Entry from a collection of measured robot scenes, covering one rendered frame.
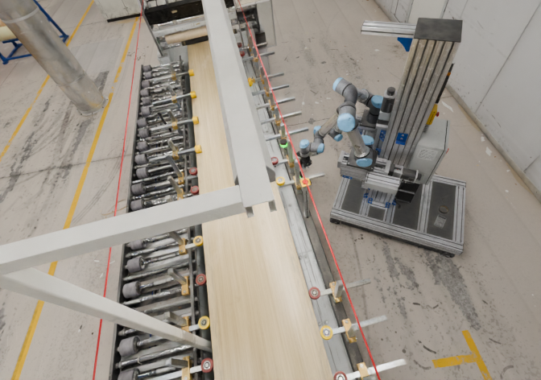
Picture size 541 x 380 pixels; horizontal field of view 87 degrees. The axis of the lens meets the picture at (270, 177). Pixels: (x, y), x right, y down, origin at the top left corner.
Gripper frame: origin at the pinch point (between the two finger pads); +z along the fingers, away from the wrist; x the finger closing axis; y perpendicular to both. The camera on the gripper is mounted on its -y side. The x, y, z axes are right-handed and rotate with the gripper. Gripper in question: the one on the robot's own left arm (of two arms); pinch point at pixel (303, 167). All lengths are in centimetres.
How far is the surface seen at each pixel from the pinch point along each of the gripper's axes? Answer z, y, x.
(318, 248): 26, 59, -30
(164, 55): 9, -303, -32
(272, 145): 33, -69, 6
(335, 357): 34, 125, -67
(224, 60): -150, 43, -60
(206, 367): 6, 86, -140
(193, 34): -12, -284, 16
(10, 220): 96, -233, -322
